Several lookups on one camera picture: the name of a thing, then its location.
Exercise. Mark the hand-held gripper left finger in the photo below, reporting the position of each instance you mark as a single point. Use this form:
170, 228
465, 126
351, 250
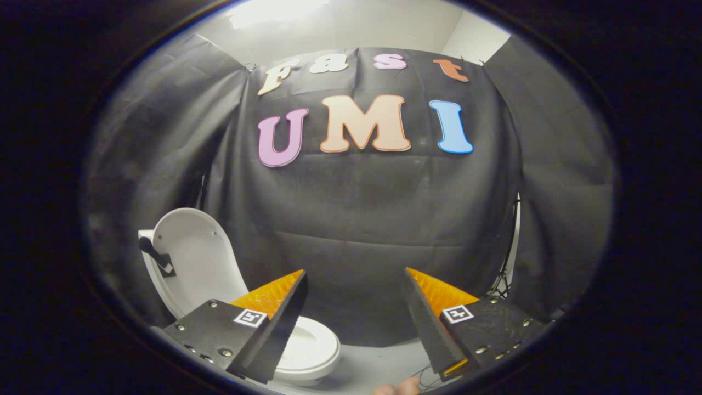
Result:
282, 329

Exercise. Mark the white toilet seat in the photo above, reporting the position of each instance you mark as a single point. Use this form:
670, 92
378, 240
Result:
312, 345

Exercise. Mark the white toilet bowl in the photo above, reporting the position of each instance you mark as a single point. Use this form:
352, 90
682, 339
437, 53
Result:
299, 381

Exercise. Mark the black tripod stand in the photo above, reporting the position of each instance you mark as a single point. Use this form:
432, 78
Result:
507, 258

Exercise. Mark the black backdrop cloth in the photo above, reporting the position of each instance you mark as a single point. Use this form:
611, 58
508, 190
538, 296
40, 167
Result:
362, 219

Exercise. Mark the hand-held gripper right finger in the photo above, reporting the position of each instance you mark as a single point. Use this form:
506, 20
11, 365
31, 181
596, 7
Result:
425, 323

